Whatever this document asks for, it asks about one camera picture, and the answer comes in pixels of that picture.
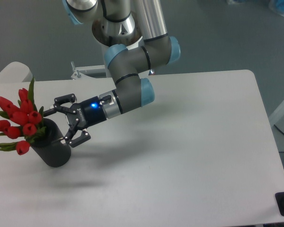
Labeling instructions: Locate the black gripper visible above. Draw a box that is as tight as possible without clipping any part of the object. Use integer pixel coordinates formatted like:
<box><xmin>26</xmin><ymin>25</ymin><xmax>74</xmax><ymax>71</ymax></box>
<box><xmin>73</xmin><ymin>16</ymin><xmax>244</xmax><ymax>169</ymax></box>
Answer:
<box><xmin>43</xmin><ymin>94</ymin><xmax>107</xmax><ymax>148</ymax></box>

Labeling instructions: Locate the red tulip bouquet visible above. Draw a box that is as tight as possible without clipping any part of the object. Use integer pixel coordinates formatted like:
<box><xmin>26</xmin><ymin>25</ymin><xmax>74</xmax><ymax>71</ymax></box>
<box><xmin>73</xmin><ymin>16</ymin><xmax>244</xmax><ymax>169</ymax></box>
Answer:
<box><xmin>0</xmin><ymin>79</ymin><xmax>47</xmax><ymax>155</ymax></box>

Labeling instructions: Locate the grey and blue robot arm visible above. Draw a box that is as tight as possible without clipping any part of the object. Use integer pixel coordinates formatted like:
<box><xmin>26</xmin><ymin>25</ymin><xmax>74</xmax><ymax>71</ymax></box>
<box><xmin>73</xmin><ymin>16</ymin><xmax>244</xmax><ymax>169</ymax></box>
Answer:
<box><xmin>44</xmin><ymin>0</ymin><xmax>180</xmax><ymax>147</ymax></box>

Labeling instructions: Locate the black ribbed cylindrical vase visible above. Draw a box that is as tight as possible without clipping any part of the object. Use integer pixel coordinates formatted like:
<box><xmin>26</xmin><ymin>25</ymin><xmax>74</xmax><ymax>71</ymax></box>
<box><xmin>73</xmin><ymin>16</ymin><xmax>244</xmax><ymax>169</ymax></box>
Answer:
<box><xmin>31</xmin><ymin>118</ymin><xmax>71</xmax><ymax>167</ymax></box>

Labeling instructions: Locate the white rounded side table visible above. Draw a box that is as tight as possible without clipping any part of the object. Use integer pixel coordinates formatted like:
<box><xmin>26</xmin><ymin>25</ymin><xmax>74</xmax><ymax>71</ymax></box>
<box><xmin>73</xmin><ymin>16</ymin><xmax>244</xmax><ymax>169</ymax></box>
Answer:
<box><xmin>0</xmin><ymin>61</ymin><xmax>33</xmax><ymax>84</ymax></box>

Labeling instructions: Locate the blue plastic bag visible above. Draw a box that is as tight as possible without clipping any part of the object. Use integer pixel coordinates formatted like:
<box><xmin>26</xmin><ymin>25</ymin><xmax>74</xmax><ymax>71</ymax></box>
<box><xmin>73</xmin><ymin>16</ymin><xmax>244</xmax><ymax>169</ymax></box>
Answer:
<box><xmin>269</xmin><ymin>0</ymin><xmax>284</xmax><ymax>17</ymax></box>

